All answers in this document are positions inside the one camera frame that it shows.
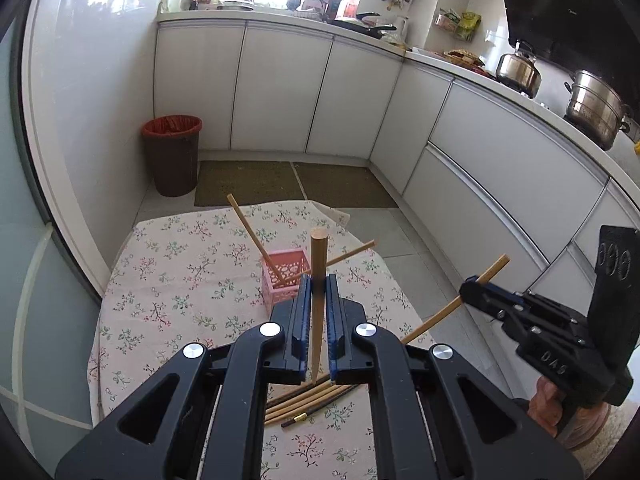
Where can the dark brown chopstick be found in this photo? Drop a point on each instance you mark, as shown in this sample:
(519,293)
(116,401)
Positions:
(286,395)

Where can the white jug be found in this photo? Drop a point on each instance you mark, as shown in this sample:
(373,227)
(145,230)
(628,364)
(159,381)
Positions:
(403,30)

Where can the yellow green packet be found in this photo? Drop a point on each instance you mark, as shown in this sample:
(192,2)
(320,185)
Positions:
(469,26)

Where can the black chopstick gold band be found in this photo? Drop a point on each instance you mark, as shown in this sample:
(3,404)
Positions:
(320,407)

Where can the pink plastic lattice basket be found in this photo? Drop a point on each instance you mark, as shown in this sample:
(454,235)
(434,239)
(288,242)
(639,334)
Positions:
(280,290)

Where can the steel kettle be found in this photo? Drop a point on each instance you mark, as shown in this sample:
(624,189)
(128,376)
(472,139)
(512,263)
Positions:
(520,72)

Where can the black range hood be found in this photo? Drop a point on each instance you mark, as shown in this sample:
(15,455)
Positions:
(575,5)

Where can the woven bamboo tray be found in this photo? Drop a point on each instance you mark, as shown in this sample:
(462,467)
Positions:
(465,57)

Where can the person's right forearm pink sleeve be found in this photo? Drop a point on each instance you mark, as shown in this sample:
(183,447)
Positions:
(587,427)

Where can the white kitchen base cabinets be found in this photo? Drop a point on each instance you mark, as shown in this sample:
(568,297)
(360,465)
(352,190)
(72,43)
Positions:
(500,150)

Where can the dark knife block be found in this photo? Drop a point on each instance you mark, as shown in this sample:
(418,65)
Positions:
(333,6)

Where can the floral tablecloth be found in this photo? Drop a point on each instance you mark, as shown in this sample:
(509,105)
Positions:
(175,285)

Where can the steel wall rack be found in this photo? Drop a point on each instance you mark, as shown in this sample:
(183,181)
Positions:
(445,21)

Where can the brown trash bin red bag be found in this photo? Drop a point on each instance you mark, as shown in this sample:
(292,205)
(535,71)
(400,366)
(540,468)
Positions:
(170,160)

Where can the frosted glass door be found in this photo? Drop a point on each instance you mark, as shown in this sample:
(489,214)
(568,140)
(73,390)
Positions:
(30,260)

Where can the black frying pan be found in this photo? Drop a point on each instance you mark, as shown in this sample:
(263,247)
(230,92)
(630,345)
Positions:
(360,25)

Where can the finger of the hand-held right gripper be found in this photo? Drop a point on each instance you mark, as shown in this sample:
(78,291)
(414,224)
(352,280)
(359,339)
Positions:
(505,294)
(492,305)

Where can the red bottle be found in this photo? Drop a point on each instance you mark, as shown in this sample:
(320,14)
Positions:
(351,7)

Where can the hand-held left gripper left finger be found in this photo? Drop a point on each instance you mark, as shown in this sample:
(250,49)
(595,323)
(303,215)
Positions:
(302,330)

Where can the olive floor mat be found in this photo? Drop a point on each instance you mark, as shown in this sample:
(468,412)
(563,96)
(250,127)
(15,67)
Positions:
(345,185)
(245,182)

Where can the steel steamer pot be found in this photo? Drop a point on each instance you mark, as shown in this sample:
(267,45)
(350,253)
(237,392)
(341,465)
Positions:
(595,110)

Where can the person's right hand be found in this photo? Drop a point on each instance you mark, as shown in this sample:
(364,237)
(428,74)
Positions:
(545,405)

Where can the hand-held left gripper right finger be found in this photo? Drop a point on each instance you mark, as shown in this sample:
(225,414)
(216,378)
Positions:
(334,330)

